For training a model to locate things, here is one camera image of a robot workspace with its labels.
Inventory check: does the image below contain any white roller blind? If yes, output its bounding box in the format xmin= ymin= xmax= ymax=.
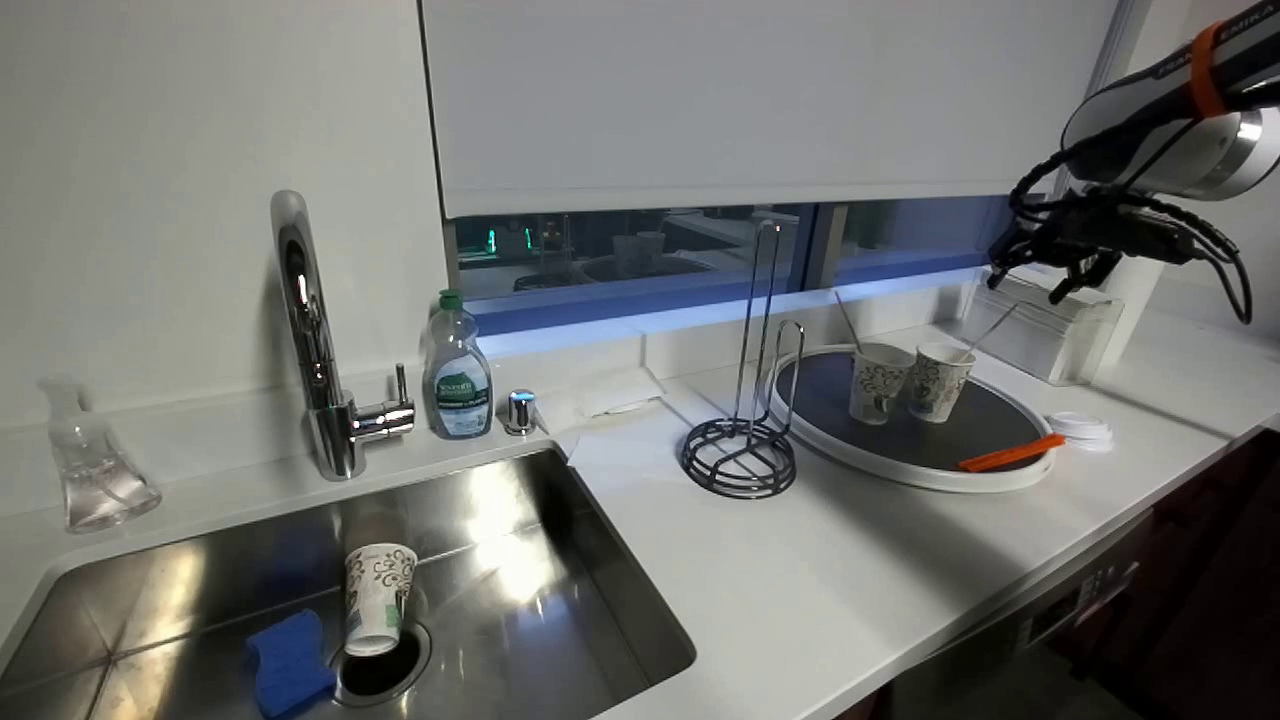
xmin=423 ymin=0 xmax=1115 ymax=216

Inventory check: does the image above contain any black wire paper towel holder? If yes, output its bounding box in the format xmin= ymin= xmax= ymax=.
xmin=677 ymin=216 xmax=798 ymax=501

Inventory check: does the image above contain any stainless steel sink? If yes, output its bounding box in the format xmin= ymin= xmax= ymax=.
xmin=0 ymin=448 xmax=695 ymax=720

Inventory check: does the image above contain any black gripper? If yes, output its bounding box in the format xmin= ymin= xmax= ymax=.
xmin=989 ymin=180 xmax=1200 ymax=306

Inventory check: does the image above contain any blue sponge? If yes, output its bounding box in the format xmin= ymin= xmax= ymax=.
xmin=247 ymin=612 xmax=335 ymax=720

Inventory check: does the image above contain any white napkin box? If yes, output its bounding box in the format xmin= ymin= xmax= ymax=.
xmin=960 ymin=270 xmax=1113 ymax=386

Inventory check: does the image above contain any paper cup in sink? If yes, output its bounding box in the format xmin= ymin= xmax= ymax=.
xmin=344 ymin=546 xmax=417 ymax=661

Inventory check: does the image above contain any small chrome knob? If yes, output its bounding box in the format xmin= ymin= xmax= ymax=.
xmin=499 ymin=387 xmax=542 ymax=435

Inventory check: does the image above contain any clear glass carafe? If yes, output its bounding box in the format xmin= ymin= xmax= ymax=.
xmin=44 ymin=382 xmax=159 ymax=533

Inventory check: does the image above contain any patterned paper cup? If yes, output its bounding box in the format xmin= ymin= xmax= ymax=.
xmin=848 ymin=345 xmax=913 ymax=425
xmin=910 ymin=345 xmax=977 ymax=425

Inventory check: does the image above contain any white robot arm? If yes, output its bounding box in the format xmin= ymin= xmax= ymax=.
xmin=989 ymin=0 xmax=1280 ymax=322

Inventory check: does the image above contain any orange stick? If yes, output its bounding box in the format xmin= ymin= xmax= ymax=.
xmin=960 ymin=432 xmax=1065 ymax=474

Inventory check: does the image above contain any chrome faucet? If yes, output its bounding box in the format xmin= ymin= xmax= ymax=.
xmin=272 ymin=187 xmax=417 ymax=480

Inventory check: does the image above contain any round black white tray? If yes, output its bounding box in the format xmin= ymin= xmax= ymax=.
xmin=770 ymin=348 xmax=1051 ymax=492

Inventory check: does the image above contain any green dish soap bottle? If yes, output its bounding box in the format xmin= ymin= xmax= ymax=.
xmin=419 ymin=287 xmax=492 ymax=439

